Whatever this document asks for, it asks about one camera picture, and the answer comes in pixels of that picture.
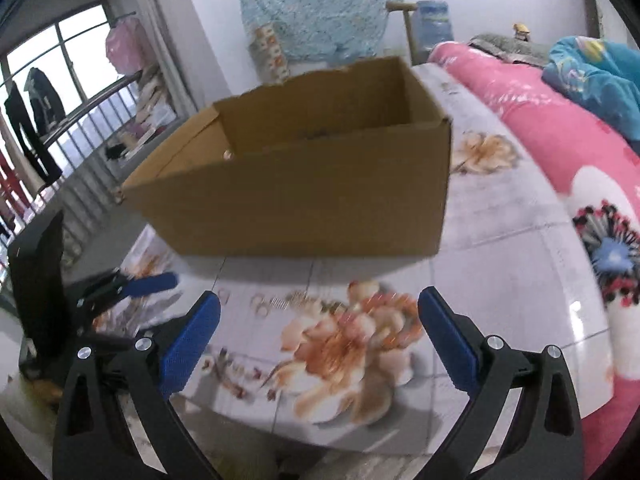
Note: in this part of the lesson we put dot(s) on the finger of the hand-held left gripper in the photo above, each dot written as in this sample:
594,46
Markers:
150,284
112,342

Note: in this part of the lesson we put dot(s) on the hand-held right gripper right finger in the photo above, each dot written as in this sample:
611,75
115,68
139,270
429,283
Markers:
445,335

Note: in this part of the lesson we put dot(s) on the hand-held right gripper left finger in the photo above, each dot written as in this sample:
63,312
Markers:
190,340

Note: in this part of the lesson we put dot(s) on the brown cardboard box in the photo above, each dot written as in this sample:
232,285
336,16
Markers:
300,195

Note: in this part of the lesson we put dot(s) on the red hanging garment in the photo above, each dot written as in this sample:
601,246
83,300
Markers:
10,185

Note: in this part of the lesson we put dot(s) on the white fleece garment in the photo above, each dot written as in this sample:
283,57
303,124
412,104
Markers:
30,425

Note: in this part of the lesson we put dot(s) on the black hanging pants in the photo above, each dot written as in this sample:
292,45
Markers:
17,120

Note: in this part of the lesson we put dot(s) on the metal railing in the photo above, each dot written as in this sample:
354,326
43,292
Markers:
85,110

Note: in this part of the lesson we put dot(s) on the dark hanging jacket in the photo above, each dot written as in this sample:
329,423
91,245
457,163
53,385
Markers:
45,95

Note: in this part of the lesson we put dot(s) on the pink floral bedspread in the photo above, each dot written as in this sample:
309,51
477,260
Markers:
550,125

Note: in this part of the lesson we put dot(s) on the pink plastic bag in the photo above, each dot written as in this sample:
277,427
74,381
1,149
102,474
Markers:
125,45

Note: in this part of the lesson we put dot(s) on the checkered hanging cloth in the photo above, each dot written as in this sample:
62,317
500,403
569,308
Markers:
270,50

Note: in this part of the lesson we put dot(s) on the grey blanket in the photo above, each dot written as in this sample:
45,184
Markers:
500,45

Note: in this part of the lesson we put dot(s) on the blue blanket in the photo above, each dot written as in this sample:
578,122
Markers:
600,80

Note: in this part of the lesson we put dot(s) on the blue water jug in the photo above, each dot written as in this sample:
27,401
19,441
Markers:
435,25

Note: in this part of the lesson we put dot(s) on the wooden chair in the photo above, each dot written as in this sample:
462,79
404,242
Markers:
407,25

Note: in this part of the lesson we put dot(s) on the small yellow ornament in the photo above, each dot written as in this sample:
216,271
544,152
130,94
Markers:
521,31

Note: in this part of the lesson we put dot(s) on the teal patterned wall cloth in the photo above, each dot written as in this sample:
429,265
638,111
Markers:
320,10

